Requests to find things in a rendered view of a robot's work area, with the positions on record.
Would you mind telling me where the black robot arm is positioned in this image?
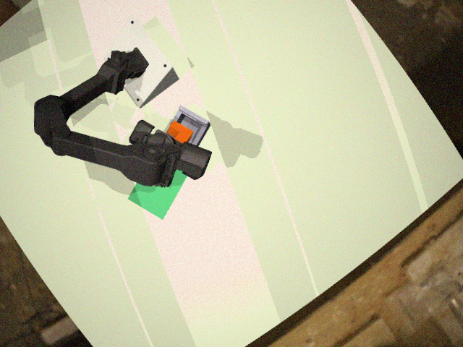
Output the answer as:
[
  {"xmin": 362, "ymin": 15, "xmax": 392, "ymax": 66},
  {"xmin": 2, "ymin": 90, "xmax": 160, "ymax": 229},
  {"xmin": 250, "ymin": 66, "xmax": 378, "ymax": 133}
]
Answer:
[{"xmin": 34, "ymin": 47, "xmax": 212, "ymax": 188}]

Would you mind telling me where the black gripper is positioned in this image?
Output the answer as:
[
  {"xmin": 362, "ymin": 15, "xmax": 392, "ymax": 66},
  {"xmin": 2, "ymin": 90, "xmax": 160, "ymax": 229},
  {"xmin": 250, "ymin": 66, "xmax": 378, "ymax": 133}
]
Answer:
[{"xmin": 129, "ymin": 120, "xmax": 199, "ymax": 180}]

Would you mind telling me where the orange block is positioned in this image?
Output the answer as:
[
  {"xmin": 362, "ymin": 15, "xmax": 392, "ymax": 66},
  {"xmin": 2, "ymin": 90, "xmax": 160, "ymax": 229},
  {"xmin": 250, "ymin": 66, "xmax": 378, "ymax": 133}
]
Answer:
[{"xmin": 167, "ymin": 121, "xmax": 193, "ymax": 143}]

